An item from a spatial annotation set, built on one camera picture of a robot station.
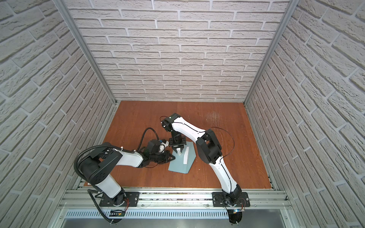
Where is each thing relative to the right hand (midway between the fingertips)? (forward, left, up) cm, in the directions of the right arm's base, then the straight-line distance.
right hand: (178, 150), depth 85 cm
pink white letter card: (-1, -5, -6) cm, 8 cm away
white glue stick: (-1, 0, +2) cm, 3 cm away
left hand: (-2, +2, -5) cm, 6 cm away
